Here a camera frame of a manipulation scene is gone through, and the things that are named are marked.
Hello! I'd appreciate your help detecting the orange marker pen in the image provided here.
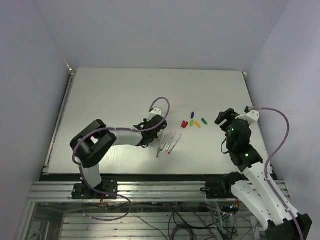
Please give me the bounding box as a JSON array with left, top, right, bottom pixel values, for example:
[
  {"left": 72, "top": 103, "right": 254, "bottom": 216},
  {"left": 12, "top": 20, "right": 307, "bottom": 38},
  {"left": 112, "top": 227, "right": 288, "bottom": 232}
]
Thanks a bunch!
[{"left": 157, "top": 130, "right": 164, "bottom": 142}]

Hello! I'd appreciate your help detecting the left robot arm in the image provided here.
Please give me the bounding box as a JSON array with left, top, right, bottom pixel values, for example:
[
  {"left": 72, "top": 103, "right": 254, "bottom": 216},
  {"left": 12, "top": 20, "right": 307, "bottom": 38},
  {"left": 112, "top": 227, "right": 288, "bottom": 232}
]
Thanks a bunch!
[{"left": 70, "top": 114, "right": 168, "bottom": 199}]

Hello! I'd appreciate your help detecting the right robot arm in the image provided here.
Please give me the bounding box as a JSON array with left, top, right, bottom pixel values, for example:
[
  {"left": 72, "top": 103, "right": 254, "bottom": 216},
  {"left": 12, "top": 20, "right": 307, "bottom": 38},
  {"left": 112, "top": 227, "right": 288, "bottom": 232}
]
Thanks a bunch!
[{"left": 215, "top": 107, "right": 312, "bottom": 240}]

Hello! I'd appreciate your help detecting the purple marker pen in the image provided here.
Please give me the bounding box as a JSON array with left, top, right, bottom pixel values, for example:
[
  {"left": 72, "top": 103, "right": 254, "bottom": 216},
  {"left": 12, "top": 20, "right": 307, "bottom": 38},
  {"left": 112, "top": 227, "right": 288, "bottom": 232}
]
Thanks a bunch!
[{"left": 156, "top": 136, "right": 163, "bottom": 158}]

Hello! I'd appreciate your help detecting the green marker pen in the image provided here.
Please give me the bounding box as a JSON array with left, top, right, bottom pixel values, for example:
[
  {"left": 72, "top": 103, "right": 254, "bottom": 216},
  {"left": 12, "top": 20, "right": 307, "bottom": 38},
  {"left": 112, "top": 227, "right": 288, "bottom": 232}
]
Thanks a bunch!
[{"left": 160, "top": 131, "right": 172, "bottom": 151}]

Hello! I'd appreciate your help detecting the yellow marker pen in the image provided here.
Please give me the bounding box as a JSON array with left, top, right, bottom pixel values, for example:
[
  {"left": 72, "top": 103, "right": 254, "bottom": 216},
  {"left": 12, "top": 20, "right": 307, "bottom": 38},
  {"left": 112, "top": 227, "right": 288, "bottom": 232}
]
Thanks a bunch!
[{"left": 165, "top": 132, "right": 177, "bottom": 153}]

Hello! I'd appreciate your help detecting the red marker pen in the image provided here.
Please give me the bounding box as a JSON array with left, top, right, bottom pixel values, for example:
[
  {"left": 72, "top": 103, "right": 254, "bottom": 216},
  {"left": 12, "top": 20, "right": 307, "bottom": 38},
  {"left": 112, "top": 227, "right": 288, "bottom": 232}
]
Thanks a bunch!
[{"left": 167, "top": 134, "right": 182, "bottom": 154}]

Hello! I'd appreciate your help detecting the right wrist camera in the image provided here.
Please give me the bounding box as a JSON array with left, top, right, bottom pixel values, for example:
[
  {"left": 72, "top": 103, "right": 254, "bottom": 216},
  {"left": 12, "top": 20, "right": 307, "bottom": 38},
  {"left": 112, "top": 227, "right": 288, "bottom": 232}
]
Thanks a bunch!
[{"left": 235, "top": 106, "right": 260, "bottom": 125}]

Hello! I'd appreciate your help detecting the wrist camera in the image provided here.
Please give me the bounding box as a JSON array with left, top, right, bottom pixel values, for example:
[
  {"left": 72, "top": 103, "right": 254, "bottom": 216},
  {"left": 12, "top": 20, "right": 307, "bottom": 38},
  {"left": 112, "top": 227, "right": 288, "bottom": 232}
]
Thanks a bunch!
[
  {"left": 235, "top": 106, "right": 260, "bottom": 125},
  {"left": 149, "top": 107, "right": 163, "bottom": 116}
]

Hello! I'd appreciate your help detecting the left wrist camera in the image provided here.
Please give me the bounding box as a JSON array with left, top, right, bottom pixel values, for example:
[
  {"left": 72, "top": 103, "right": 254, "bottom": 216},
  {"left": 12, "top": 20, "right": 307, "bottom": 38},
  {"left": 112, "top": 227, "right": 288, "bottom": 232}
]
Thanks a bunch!
[{"left": 149, "top": 107, "right": 163, "bottom": 116}]

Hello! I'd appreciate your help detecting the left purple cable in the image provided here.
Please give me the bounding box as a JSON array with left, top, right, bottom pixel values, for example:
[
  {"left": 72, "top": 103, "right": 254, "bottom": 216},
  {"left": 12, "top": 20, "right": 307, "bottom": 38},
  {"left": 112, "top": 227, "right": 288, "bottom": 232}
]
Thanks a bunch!
[{"left": 71, "top": 96, "right": 171, "bottom": 221}]

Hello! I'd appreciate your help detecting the aluminium frame rail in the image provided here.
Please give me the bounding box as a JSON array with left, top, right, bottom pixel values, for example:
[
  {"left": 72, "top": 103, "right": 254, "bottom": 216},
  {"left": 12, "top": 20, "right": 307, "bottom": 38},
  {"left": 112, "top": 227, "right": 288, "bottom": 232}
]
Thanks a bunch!
[{"left": 27, "top": 181, "right": 206, "bottom": 203}]

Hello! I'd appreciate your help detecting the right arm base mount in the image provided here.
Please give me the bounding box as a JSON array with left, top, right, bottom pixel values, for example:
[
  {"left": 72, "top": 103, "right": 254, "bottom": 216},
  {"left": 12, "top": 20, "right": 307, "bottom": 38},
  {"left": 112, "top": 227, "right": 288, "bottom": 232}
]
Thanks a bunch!
[{"left": 199, "top": 172, "right": 247, "bottom": 200}]

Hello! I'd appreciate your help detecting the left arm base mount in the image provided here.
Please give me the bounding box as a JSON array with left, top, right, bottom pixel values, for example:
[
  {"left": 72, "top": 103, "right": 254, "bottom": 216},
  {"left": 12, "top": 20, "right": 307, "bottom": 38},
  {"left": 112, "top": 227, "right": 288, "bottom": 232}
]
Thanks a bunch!
[{"left": 71, "top": 180, "right": 118, "bottom": 200}]

